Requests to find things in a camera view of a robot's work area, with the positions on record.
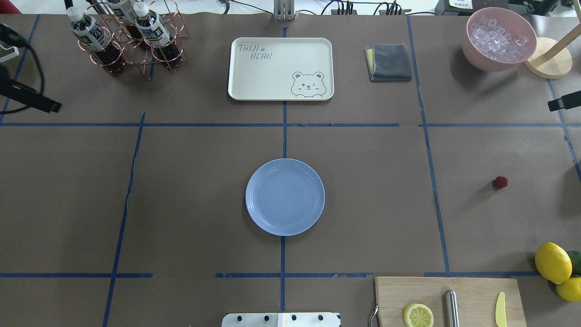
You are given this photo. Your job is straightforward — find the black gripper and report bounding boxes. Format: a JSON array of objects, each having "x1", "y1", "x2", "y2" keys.
[{"x1": 0, "y1": 64, "x2": 62, "y2": 113}]

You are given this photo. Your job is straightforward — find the red strawberry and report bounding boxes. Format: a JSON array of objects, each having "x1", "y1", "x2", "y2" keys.
[{"x1": 492, "y1": 176, "x2": 509, "y2": 190}]

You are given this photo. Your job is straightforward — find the blue round plate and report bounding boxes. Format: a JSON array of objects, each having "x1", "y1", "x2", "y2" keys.
[{"x1": 245, "y1": 158, "x2": 325, "y2": 237}]

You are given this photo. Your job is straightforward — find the wooden round stand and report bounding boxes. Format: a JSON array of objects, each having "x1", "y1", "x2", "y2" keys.
[{"x1": 524, "y1": 24, "x2": 581, "y2": 80}]

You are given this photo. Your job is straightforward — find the tea bottle left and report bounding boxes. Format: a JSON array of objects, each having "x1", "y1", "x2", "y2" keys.
[{"x1": 66, "y1": 6, "x2": 125, "y2": 76}]

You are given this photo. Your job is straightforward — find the tea bottle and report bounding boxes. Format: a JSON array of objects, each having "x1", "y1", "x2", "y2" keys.
[
  {"x1": 66, "y1": 6, "x2": 125, "y2": 76},
  {"x1": 133, "y1": 2, "x2": 182, "y2": 71},
  {"x1": 106, "y1": 0, "x2": 148, "y2": 50}
]

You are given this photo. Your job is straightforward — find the pink bowl of ice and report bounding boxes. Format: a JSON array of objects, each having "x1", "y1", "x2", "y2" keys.
[{"x1": 462, "y1": 7, "x2": 537, "y2": 72}]

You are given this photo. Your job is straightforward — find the tea bottle back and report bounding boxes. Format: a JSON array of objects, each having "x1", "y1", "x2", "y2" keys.
[{"x1": 106, "y1": 0, "x2": 148, "y2": 50}]

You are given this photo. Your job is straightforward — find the tea bottle right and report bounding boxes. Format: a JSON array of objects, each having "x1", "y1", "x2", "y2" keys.
[{"x1": 133, "y1": 2, "x2": 182, "y2": 71}]

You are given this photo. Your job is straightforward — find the large yellow lemon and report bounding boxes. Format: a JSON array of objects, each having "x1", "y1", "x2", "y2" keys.
[{"x1": 535, "y1": 242, "x2": 572, "y2": 284}]

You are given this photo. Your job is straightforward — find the small yellow lemon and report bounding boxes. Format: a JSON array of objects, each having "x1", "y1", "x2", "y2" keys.
[{"x1": 556, "y1": 277, "x2": 581, "y2": 302}]

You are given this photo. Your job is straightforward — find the grey folded cloth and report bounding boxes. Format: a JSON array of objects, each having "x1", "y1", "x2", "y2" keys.
[{"x1": 364, "y1": 44, "x2": 412, "y2": 82}]

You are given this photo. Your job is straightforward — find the wooden cutting board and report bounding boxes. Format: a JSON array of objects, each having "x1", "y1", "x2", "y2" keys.
[{"x1": 374, "y1": 277, "x2": 527, "y2": 327}]

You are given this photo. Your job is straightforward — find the yellow plastic knife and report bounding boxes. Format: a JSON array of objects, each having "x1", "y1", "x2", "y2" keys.
[{"x1": 494, "y1": 292, "x2": 507, "y2": 327}]

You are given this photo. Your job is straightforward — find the cream bear tray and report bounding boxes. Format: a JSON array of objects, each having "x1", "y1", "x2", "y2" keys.
[{"x1": 227, "y1": 37, "x2": 335, "y2": 101}]

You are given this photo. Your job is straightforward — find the lemon half slice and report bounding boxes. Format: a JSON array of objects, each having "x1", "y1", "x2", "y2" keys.
[{"x1": 403, "y1": 303, "x2": 434, "y2": 327}]

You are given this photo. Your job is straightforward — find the copper wire bottle rack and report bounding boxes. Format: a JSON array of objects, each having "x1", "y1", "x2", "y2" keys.
[{"x1": 77, "y1": 0, "x2": 190, "y2": 79}]

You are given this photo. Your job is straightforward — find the steel knife handle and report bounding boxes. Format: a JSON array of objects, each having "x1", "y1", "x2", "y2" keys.
[{"x1": 444, "y1": 289, "x2": 460, "y2": 327}]

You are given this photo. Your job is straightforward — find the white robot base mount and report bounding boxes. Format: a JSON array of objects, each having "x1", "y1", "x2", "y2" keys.
[{"x1": 222, "y1": 312, "x2": 342, "y2": 327}]

